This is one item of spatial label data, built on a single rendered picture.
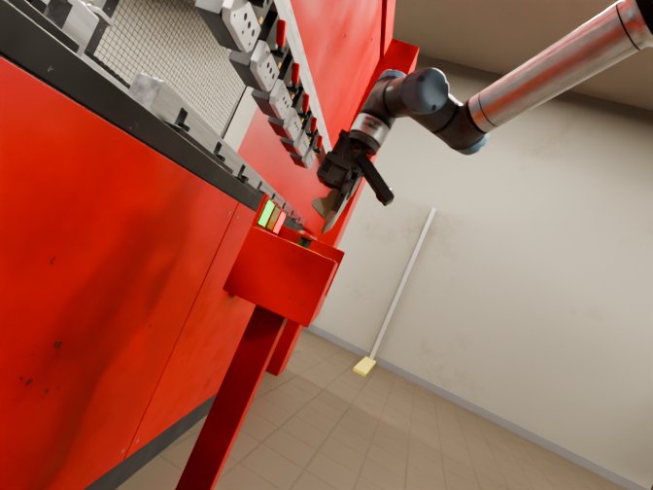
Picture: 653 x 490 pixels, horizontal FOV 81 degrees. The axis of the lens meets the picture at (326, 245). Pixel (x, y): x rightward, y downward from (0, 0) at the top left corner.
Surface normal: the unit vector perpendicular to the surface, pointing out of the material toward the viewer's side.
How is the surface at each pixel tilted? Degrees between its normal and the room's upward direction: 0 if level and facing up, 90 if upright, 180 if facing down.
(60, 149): 90
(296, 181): 90
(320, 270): 90
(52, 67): 90
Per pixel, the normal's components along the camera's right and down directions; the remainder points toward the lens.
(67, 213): 0.91, 0.39
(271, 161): -0.11, -0.10
